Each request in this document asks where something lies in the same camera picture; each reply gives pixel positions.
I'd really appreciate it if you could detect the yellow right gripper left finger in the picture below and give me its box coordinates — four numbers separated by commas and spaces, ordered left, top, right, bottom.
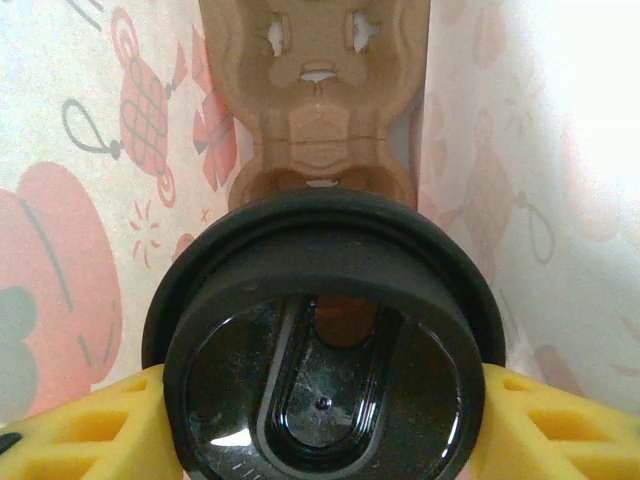
0, 363, 184, 480

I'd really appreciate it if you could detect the red white paper gift bag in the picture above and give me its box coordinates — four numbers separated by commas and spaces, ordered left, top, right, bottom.
0, 0, 640, 480

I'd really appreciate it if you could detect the brown pulp cup carrier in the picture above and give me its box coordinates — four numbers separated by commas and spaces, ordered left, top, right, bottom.
197, 0, 432, 214

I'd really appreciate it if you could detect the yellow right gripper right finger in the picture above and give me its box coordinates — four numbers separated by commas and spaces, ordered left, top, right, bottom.
469, 362, 640, 480

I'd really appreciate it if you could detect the black plastic cup lid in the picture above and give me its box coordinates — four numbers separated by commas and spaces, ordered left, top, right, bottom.
141, 188, 506, 480

